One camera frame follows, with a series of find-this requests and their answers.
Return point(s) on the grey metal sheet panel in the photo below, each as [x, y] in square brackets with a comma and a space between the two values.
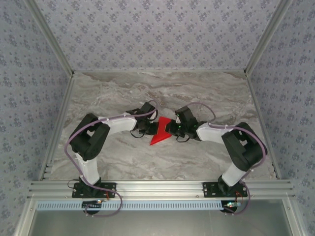
[160, 223]

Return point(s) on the aluminium side rail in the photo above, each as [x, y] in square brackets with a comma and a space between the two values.
[261, 123]
[57, 127]

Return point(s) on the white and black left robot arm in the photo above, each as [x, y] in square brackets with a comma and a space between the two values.
[120, 124]

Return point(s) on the aluminium mounting beam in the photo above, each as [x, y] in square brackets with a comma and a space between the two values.
[160, 189]

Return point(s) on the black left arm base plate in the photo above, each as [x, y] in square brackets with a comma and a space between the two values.
[78, 190]

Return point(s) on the small black controller board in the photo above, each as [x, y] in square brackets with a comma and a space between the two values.
[231, 204]
[92, 204]

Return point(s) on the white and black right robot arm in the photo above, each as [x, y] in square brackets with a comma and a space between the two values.
[211, 135]

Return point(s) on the thin aluminium table edge strip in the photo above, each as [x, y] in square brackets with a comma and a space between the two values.
[160, 71]

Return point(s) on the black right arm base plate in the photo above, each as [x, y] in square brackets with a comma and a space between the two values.
[209, 190]

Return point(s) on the aluminium corner post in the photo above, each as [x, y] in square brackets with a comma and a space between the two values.
[50, 37]
[267, 37]

